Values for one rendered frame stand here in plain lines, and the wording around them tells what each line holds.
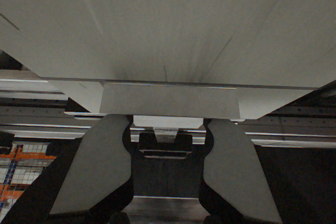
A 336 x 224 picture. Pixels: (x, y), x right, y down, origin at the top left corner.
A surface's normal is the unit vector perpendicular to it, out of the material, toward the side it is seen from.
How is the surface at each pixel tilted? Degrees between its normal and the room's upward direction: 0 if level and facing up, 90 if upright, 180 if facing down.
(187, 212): 90
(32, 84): 0
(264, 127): 90
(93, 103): 0
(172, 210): 90
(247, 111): 0
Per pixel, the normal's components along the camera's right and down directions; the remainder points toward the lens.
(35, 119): 0.01, -0.37
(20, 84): -0.04, 0.93
